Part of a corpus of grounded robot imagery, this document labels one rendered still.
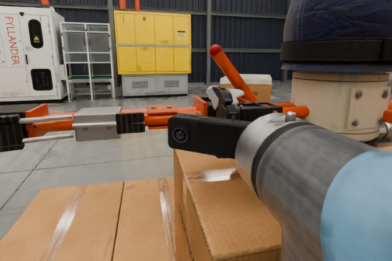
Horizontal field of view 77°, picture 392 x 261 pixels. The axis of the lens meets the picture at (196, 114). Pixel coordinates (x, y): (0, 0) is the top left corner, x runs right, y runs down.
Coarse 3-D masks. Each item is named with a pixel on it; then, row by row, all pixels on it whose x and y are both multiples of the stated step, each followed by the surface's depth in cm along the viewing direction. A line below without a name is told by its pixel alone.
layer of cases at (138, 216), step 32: (64, 192) 119; (96, 192) 119; (128, 192) 119; (160, 192) 119; (32, 224) 96; (64, 224) 96; (96, 224) 96; (128, 224) 96; (160, 224) 96; (0, 256) 81; (32, 256) 81; (64, 256) 81; (96, 256) 81; (128, 256) 81; (160, 256) 81
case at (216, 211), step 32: (192, 160) 58; (224, 160) 58; (192, 192) 44; (224, 192) 44; (192, 224) 42; (224, 224) 35; (256, 224) 35; (192, 256) 44; (224, 256) 30; (256, 256) 31
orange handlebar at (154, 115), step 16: (64, 112) 43; (144, 112) 45; (160, 112) 41; (176, 112) 42; (192, 112) 43; (304, 112) 47; (384, 112) 44; (32, 128) 38; (48, 128) 38; (64, 128) 39; (160, 128) 42
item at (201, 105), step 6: (198, 102) 45; (204, 102) 42; (210, 102) 49; (240, 102) 45; (246, 102) 43; (198, 108) 45; (204, 108) 42; (210, 108) 41; (204, 114) 42; (210, 114) 41
